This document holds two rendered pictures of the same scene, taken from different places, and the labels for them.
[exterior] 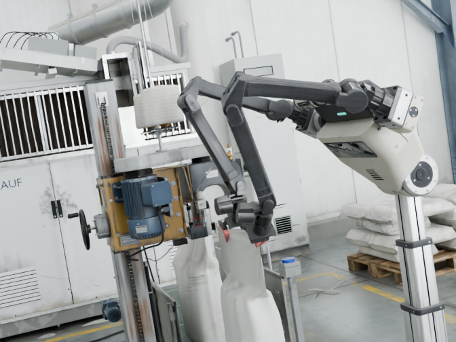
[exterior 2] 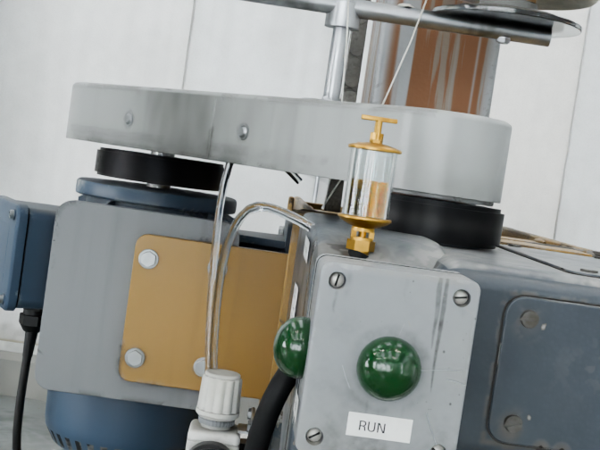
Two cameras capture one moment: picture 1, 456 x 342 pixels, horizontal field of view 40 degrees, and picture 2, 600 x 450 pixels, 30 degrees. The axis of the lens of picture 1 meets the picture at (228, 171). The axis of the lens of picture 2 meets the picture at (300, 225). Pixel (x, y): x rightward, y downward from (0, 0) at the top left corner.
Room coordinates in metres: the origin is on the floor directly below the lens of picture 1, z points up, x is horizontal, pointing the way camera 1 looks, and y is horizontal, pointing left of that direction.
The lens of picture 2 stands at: (2.97, -0.60, 1.37)
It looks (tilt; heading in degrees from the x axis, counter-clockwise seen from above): 3 degrees down; 106
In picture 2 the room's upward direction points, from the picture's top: 8 degrees clockwise
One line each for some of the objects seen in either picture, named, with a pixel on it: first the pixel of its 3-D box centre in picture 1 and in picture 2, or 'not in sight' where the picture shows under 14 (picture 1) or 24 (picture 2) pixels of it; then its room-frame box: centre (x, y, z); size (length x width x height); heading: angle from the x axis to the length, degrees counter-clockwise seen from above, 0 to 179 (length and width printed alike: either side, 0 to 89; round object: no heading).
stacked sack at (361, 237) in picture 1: (385, 231); not in sight; (5.63, -1.33, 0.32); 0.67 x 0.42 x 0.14; 112
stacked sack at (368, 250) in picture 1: (395, 248); not in sight; (5.41, -1.35, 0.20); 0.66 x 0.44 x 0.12; 18
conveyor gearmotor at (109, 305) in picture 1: (114, 309); not in sight; (4.28, 0.93, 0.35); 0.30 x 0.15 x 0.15; 18
